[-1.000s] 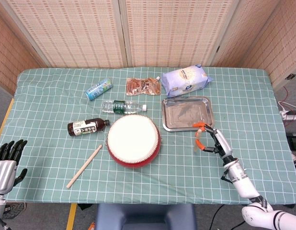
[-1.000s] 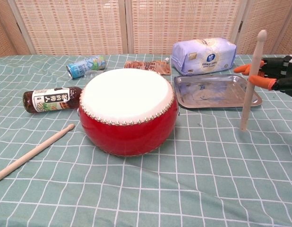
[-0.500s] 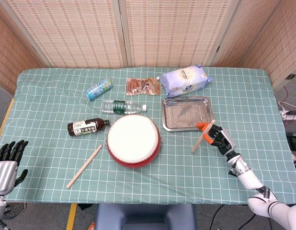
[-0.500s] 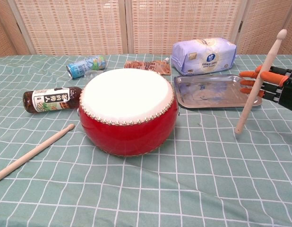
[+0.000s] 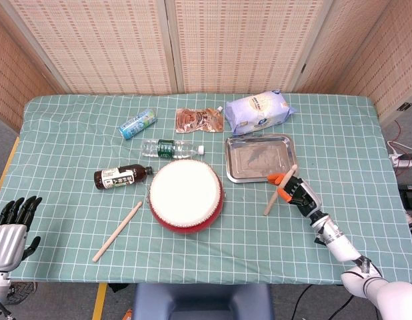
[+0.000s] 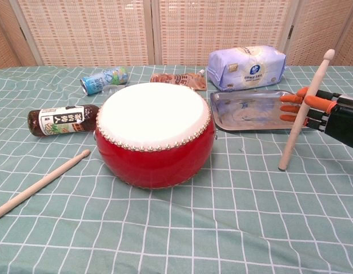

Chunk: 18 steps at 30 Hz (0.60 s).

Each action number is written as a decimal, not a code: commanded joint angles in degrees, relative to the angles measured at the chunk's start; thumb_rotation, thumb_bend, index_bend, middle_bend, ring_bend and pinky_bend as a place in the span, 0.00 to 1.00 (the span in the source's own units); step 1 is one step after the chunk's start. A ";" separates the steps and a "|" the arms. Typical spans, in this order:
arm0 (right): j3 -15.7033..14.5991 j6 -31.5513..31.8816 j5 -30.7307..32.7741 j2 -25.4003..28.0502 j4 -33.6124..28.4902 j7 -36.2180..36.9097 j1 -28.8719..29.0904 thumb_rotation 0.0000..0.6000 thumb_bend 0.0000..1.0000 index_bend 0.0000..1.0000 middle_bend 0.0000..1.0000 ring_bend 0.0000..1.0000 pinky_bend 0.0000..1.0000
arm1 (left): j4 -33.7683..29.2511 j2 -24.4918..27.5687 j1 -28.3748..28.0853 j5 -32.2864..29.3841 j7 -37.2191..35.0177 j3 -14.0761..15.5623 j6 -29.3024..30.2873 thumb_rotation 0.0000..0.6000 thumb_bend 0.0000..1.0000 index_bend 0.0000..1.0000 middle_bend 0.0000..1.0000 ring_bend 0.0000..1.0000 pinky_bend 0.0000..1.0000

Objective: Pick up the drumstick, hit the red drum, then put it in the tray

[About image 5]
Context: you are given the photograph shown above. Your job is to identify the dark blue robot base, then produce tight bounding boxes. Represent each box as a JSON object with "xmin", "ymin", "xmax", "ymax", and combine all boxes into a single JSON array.
[{"xmin": 131, "ymin": 283, "xmax": 275, "ymax": 320}]

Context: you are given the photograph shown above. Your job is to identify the black floor cable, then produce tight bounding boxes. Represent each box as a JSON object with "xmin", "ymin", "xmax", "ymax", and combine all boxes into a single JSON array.
[{"xmin": 281, "ymin": 285, "xmax": 313, "ymax": 320}]

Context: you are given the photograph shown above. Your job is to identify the clear water bottle green label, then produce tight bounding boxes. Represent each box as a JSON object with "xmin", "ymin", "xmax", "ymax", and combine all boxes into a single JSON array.
[{"xmin": 140, "ymin": 139, "xmax": 205, "ymax": 159}]

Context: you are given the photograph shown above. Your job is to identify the bamboo folding screen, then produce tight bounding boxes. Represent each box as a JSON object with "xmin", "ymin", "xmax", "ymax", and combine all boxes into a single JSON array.
[{"xmin": 0, "ymin": 0, "xmax": 412, "ymax": 131}]

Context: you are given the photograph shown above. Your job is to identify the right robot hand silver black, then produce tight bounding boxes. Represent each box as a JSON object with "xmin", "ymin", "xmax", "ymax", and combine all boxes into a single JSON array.
[{"xmin": 267, "ymin": 173, "xmax": 324, "ymax": 219}]

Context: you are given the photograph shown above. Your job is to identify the red cable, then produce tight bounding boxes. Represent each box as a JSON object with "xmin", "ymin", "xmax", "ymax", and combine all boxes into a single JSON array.
[{"xmin": 391, "ymin": 119, "xmax": 409, "ymax": 176}]

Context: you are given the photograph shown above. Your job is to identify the red drum white head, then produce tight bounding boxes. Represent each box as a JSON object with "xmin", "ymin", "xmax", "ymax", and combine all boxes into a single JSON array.
[{"xmin": 147, "ymin": 159, "xmax": 225, "ymax": 235}]

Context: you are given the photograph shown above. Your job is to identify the lavender tissue pack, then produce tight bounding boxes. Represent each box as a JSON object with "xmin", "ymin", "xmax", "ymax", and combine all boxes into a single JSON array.
[{"xmin": 224, "ymin": 89, "xmax": 297, "ymax": 137}]

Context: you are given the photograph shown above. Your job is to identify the brown tea bottle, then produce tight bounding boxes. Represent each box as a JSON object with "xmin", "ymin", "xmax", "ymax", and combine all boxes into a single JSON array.
[{"xmin": 93, "ymin": 164, "xmax": 154, "ymax": 191}]

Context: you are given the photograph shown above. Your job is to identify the black box device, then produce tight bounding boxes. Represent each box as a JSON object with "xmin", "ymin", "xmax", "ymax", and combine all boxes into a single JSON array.
[{"xmin": 399, "ymin": 185, "xmax": 412, "ymax": 211}]

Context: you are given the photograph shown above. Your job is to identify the brown spout pouch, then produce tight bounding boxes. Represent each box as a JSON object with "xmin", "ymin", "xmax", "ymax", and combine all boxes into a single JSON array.
[{"xmin": 175, "ymin": 105, "xmax": 225, "ymax": 134}]

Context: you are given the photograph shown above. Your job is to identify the silver metal tray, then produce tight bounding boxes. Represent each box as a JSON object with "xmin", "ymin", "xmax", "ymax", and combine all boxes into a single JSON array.
[{"xmin": 225, "ymin": 133, "xmax": 299, "ymax": 184}]

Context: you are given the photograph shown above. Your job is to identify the blue green drink can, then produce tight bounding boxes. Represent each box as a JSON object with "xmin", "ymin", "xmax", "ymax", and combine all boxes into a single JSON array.
[{"xmin": 118, "ymin": 108, "xmax": 158, "ymax": 141}]

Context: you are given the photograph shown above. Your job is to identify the white power strip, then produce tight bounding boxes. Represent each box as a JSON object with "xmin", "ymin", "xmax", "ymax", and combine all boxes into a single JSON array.
[{"xmin": 389, "ymin": 151, "xmax": 412, "ymax": 167}]

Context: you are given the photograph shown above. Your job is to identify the wooden drumstick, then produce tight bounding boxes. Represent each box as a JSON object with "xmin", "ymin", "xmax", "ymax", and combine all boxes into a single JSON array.
[
  {"xmin": 263, "ymin": 164, "xmax": 299, "ymax": 217},
  {"xmin": 92, "ymin": 201, "xmax": 143, "ymax": 263}
]

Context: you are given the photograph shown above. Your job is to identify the grey sneaker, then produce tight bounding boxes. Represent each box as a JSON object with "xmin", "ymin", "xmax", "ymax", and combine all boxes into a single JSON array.
[{"xmin": 7, "ymin": 281, "xmax": 37, "ymax": 306}]

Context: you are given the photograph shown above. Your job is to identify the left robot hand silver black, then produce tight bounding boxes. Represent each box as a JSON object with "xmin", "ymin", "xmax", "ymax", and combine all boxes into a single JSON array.
[{"xmin": 0, "ymin": 195, "xmax": 43, "ymax": 271}]

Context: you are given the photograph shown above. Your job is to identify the green checked tablecloth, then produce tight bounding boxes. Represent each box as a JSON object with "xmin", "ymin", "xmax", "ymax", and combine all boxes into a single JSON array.
[{"xmin": 0, "ymin": 93, "xmax": 412, "ymax": 286}]

